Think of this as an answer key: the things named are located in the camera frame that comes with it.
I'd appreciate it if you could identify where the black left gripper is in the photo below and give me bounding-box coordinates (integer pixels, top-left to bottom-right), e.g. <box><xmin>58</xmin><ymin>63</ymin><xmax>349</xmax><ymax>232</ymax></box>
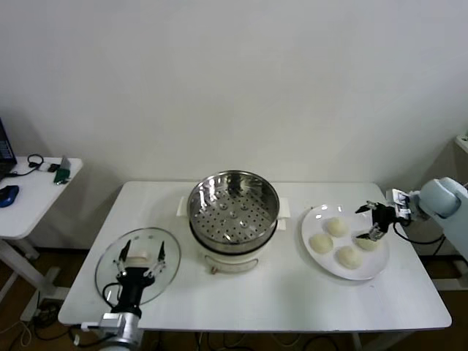
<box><xmin>111</xmin><ymin>239</ymin><xmax>167</xmax><ymax>315</ymax></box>

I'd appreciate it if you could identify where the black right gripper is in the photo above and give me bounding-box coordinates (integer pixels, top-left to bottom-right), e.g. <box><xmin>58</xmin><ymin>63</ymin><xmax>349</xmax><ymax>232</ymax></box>
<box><xmin>352</xmin><ymin>202</ymin><xmax>398</xmax><ymax>243</ymax></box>

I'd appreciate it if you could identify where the white steamed baozi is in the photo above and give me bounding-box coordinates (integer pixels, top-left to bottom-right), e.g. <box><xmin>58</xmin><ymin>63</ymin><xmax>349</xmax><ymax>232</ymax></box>
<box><xmin>336</xmin><ymin>246</ymin><xmax>363</xmax><ymax>271</ymax></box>
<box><xmin>326</xmin><ymin>216</ymin><xmax>348</xmax><ymax>238</ymax></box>
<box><xmin>353</xmin><ymin>233</ymin><xmax>383</xmax><ymax>252</ymax></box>
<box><xmin>309</xmin><ymin>233</ymin><xmax>334</xmax><ymax>255</ymax></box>

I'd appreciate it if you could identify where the round glass lid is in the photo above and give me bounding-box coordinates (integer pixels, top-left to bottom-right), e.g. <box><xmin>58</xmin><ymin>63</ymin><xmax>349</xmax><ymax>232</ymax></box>
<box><xmin>94</xmin><ymin>227</ymin><xmax>183</xmax><ymax>306</ymax></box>

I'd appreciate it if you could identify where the steel steamer basket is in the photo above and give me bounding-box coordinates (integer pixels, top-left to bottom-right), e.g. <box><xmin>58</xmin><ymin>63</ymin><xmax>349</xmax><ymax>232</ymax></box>
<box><xmin>177</xmin><ymin>170</ymin><xmax>293</xmax><ymax>254</ymax></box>

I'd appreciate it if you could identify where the white round plate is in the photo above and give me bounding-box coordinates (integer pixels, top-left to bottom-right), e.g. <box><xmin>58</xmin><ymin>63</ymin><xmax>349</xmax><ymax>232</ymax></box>
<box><xmin>301</xmin><ymin>203</ymin><xmax>390</xmax><ymax>282</ymax></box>

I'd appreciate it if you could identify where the white electric cooker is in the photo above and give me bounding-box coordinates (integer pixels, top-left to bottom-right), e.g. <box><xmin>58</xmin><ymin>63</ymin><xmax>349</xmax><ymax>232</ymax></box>
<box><xmin>189</xmin><ymin>217</ymin><xmax>289</xmax><ymax>276</ymax></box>

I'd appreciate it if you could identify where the floor power strip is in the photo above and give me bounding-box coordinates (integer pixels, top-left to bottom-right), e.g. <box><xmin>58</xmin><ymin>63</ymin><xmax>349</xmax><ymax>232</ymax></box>
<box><xmin>34</xmin><ymin>298</ymin><xmax>61</xmax><ymax>322</ymax></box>

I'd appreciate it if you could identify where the white stand foot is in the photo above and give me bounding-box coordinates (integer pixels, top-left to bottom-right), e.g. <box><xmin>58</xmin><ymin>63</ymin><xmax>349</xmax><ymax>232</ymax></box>
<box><xmin>434</xmin><ymin>260</ymin><xmax>468</xmax><ymax>293</ymax></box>

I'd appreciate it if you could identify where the green and grey gadget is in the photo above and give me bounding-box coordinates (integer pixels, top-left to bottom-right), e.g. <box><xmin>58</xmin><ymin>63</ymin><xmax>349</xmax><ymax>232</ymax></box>
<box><xmin>54</xmin><ymin>155</ymin><xmax>73</xmax><ymax>186</ymax></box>

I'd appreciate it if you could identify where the white side table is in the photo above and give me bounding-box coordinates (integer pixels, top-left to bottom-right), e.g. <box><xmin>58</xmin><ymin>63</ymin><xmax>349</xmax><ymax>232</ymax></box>
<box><xmin>0</xmin><ymin>156</ymin><xmax>84</xmax><ymax>322</ymax></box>

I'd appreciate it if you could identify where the white cabinet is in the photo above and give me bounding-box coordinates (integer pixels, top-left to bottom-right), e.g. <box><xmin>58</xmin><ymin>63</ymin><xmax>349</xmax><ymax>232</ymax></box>
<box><xmin>454</xmin><ymin>134</ymin><xmax>468</xmax><ymax>180</ymax></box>

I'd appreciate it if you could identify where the blue computer mouse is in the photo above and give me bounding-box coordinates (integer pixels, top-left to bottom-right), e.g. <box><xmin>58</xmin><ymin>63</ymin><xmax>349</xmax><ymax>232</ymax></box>
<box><xmin>0</xmin><ymin>185</ymin><xmax>20</xmax><ymax>208</ymax></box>

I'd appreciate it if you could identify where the black laptop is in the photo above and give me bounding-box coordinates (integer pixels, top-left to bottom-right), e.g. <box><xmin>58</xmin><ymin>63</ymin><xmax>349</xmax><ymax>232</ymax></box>
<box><xmin>0</xmin><ymin>117</ymin><xmax>18</xmax><ymax>182</ymax></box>

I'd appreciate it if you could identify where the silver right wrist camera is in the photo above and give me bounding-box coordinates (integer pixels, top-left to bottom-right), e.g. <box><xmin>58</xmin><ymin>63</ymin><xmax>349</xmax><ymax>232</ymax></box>
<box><xmin>387</xmin><ymin>188</ymin><xmax>412</xmax><ymax>220</ymax></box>

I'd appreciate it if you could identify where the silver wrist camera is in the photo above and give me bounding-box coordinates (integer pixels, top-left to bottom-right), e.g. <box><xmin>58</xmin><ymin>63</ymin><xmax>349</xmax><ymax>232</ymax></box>
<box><xmin>387</xmin><ymin>188</ymin><xmax>412</xmax><ymax>220</ymax></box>
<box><xmin>100</xmin><ymin>312</ymin><xmax>143</xmax><ymax>343</ymax></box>

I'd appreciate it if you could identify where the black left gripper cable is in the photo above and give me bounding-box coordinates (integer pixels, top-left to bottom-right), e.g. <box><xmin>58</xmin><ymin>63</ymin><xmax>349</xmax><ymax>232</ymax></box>
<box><xmin>102</xmin><ymin>283</ymin><xmax>124</xmax><ymax>306</ymax></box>

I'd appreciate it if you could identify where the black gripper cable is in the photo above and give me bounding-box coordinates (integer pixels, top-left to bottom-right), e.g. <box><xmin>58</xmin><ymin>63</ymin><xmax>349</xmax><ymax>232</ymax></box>
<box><xmin>102</xmin><ymin>283</ymin><xmax>124</xmax><ymax>306</ymax></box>
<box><xmin>391</xmin><ymin>219</ymin><xmax>446</xmax><ymax>245</ymax></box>

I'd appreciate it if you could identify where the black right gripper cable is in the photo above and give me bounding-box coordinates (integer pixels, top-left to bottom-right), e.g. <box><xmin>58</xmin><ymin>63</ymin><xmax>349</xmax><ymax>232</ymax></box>
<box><xmin>391</xmin><ymin>219</ymin><xmax>446</xmax><ymax>245</ymax></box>

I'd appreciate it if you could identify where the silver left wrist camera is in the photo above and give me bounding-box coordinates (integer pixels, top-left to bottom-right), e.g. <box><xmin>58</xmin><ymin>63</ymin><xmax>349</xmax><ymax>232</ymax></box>
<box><xmin>100</xmin><ymin>312</ymin><xmax>143</xmax><ymax>343</ymax></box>

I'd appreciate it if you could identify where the black earphone cable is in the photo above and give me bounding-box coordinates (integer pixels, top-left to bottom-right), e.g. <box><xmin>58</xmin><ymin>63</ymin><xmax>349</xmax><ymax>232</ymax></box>
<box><xmin>10</xmin><ymin>154</ymin><xmax>45</xmax><ymax>179</ymax></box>

